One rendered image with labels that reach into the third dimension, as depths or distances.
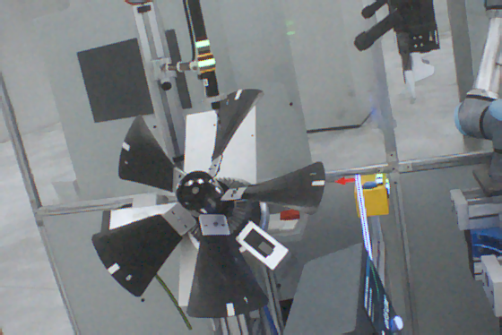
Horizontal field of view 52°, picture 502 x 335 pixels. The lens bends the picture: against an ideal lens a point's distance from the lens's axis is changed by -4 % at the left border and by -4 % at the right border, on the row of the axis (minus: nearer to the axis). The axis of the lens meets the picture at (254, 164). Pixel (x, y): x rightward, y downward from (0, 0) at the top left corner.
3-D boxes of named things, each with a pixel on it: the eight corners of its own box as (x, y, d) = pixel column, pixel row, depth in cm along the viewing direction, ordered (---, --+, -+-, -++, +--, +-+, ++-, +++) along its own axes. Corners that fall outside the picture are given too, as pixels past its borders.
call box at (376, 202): (360, 204, 185) (356, 175, 183) (389, 201, 182) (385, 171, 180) (358, 222, 170) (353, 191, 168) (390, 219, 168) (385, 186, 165)
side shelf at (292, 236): (227, 225, 232) (225, 219, 231) (308, 217, 223) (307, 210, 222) (210, 249, 210) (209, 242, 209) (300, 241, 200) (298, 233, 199)
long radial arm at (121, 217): (203, 211, 179) (189, 200, 168) (203, 234, 175) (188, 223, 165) (127, 220, 186) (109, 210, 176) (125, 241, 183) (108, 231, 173)
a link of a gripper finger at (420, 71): (438, 88, 99) (431, 47, 103) (407, 92, 101) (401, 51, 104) (438, 95, 102) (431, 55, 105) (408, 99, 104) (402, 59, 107)
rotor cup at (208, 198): (184, 193, 165) (166, 177, 154) (227, 175, 164) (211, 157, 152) (196, 235, 159) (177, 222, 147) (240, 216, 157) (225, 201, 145)
